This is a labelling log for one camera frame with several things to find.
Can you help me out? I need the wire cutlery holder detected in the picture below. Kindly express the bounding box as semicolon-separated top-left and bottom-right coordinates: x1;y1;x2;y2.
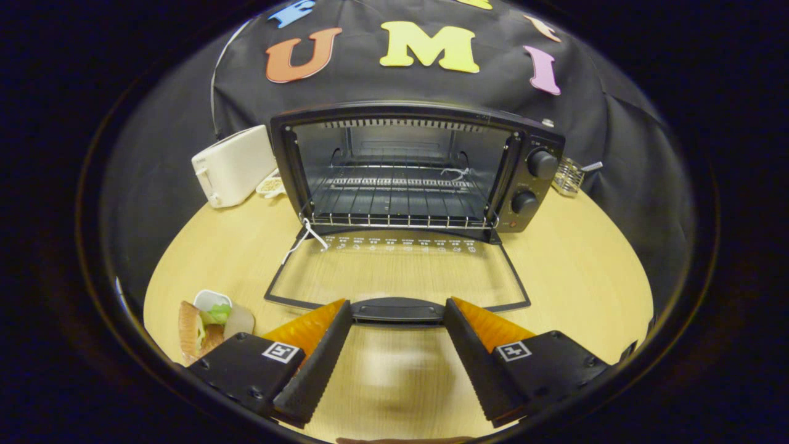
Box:
552;157;585;197

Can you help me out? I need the toasted bread sandwich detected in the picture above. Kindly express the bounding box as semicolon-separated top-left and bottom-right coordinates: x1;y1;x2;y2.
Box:
179;301;232;366

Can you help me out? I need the white string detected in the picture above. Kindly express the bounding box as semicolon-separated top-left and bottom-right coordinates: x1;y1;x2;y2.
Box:
282;217;329;266

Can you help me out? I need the small dish of seeds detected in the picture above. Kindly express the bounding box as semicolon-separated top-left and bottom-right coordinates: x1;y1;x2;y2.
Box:
256;175;287;199

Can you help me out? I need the white plastic container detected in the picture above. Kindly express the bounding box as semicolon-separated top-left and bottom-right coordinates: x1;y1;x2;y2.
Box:
193;289;256;341

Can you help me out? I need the black toaster oven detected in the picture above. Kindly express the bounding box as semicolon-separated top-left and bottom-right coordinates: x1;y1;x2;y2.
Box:
264;102;566;326

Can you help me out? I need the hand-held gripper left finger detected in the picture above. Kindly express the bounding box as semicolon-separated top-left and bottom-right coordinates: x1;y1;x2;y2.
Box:
184;299;354;429

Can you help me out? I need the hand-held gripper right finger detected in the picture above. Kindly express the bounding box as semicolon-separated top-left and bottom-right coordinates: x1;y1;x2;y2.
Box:
443;297;612;429

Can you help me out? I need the white pop-up toaster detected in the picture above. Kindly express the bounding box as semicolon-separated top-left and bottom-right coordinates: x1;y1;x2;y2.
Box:
191;125;278;208

